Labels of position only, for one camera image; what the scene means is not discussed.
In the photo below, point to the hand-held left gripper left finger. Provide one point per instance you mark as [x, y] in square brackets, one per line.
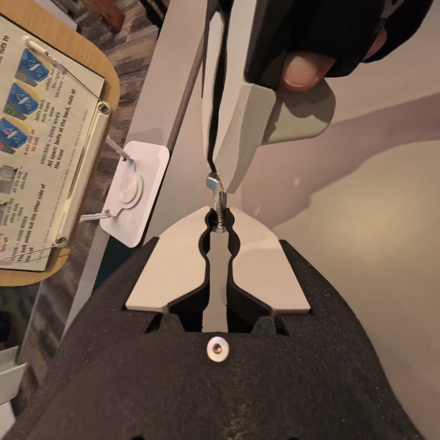
[168, 268]

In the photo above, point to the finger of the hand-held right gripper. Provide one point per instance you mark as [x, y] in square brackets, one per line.
[240, 137]
[208, 86]

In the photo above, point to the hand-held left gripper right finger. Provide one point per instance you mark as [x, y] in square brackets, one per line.
[268, 271]

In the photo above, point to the silver hex nut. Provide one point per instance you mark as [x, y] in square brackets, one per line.
[218, 229]

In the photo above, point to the silver hex bolt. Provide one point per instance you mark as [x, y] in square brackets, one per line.
[219, 202]

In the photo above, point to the person's right hand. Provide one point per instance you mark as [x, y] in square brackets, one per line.
[302, 70]

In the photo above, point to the white page holder bar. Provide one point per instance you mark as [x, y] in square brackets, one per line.
[87, 165]

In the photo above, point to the white box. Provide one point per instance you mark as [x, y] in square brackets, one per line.
[8, 371]

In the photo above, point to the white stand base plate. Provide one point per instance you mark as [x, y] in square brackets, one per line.
[151, 172]

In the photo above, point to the wooden post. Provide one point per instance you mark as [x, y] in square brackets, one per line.
[110, 17]

